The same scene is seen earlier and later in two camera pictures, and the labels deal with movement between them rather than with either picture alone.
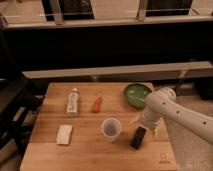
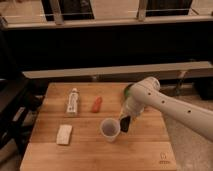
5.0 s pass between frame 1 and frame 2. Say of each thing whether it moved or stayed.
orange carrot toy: stayed
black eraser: moved
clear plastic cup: stayed
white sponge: stayed
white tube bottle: stayed
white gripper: moved
